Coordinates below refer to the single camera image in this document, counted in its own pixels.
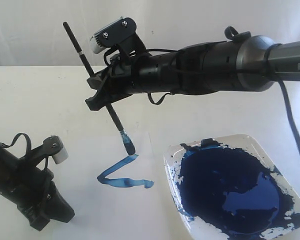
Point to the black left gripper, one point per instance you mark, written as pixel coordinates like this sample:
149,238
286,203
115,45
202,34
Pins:
32,189

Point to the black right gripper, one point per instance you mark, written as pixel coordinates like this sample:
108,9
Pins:
144,73

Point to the black paintbrush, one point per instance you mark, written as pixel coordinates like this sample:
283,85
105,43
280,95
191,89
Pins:
127,142

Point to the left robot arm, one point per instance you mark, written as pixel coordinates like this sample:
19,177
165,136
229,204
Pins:
13,155

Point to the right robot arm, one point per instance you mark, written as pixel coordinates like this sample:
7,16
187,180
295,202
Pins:
251,65

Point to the white paper sheet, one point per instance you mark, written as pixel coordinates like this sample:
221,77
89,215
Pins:
104,212

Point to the white backdrop cloth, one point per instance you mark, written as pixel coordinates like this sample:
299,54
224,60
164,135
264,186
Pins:
32,32

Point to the white square paint dish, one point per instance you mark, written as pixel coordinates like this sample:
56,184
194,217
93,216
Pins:
228,188

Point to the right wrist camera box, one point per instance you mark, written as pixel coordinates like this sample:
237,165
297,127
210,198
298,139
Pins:
112,34

